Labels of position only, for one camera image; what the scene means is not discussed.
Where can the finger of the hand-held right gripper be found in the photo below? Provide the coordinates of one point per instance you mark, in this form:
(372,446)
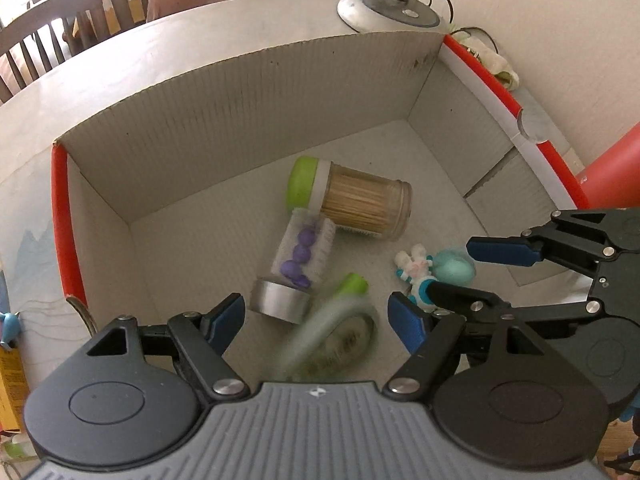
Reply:
(500,251)
(480,302)

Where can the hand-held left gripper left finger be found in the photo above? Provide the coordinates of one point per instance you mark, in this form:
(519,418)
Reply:
(227,321)

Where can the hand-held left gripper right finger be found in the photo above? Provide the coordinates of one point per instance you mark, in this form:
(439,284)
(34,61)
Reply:
(407,325)

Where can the teal egg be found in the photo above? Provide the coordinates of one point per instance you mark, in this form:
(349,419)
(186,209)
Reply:
(452,270)

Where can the glass jar with purple beads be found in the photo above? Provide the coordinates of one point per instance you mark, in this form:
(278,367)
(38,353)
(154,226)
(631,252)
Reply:
(280,300)

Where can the toothpick jar green lid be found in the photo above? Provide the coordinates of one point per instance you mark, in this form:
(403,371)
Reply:
(360,200)

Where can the red cardboard box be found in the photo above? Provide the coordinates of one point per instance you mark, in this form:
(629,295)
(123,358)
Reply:
(200,160)

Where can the white power strip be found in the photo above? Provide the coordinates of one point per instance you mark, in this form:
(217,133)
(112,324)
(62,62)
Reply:
(492,60)

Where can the small blue figurine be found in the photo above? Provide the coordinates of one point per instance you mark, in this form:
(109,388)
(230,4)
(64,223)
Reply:
(10,327)

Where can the yellow rectangular box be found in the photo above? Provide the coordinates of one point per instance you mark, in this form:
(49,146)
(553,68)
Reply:
(10,390)

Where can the white green tube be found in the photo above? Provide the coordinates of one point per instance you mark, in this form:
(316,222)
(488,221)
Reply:
(15,447)

